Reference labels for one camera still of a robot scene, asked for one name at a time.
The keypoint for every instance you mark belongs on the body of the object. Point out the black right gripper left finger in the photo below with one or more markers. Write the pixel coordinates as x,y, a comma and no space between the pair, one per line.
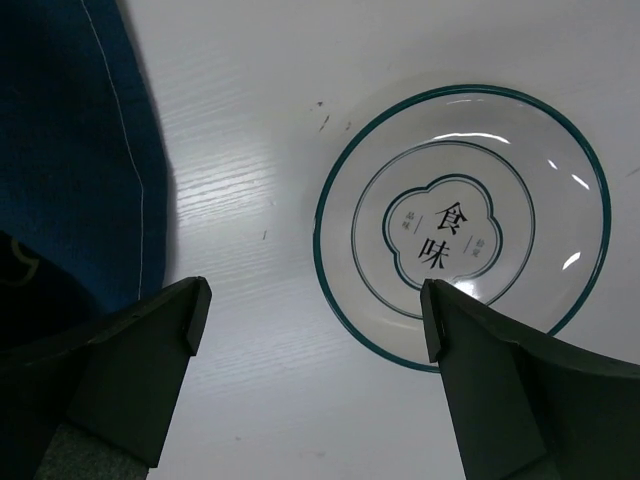
96,401

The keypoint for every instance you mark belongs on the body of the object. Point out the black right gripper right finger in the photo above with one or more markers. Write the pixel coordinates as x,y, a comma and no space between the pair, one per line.
525,405

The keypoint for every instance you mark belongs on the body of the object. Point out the white plate with teal rim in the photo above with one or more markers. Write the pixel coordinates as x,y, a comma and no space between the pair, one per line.
484,187

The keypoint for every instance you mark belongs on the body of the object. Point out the dark blue whale placemat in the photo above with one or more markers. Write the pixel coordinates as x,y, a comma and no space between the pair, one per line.
84,178

